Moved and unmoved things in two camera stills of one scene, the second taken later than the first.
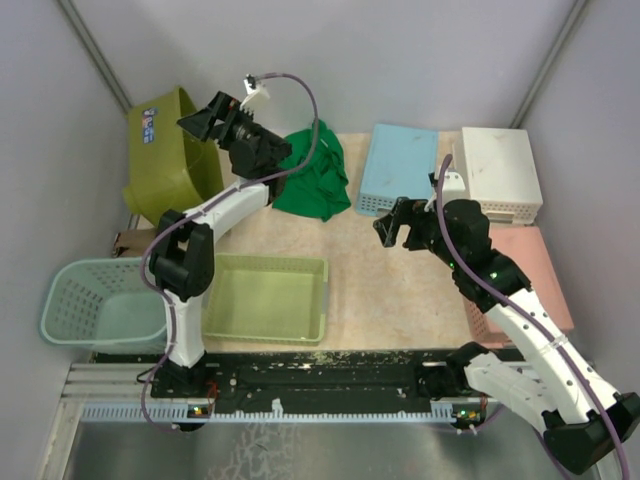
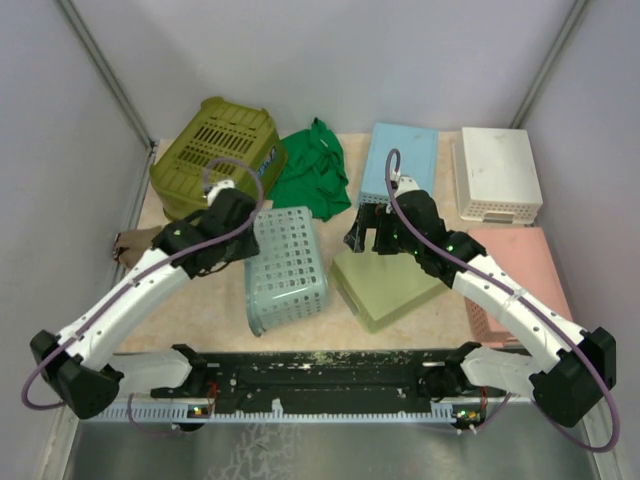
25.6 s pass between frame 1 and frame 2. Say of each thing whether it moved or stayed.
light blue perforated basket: stayed
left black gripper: moved
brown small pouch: stayed
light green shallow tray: moved
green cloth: stayed
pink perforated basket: stayed
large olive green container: moved
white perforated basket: stayed
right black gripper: moved
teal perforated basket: moved
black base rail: stayed
